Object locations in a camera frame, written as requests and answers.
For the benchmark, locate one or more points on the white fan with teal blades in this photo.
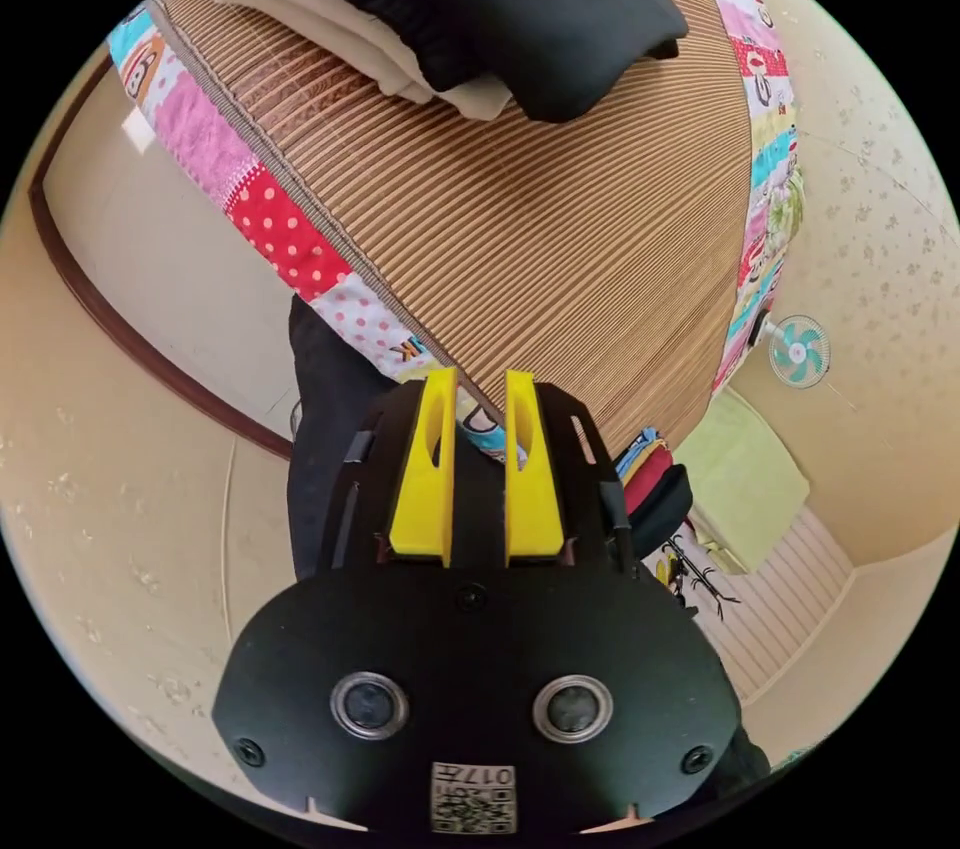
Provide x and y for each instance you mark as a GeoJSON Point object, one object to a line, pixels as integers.
{"type": "Point", "coordinates": [799, 351]}

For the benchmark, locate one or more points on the heap of colourful clothes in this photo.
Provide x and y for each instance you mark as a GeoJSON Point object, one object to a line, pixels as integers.
{"type": "Point", "coordinates": [651, 481]}

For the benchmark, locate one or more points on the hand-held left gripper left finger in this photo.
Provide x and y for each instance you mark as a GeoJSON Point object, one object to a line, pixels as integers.
{"type": "Point", "coordinates": [424, 489]}

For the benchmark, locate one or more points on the pile of cream clothes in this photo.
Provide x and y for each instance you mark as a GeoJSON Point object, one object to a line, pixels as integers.
{"type": "Point", "coordinates": [337, 16]}

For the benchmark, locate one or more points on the light green cupboard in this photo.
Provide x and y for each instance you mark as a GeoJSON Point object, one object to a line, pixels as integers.
{"type": "Point", "coordinates": [742, 481]}

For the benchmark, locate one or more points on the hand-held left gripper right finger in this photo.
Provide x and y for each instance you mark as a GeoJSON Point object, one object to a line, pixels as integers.
{"type": "Point", "coordinates": [531, 496]}

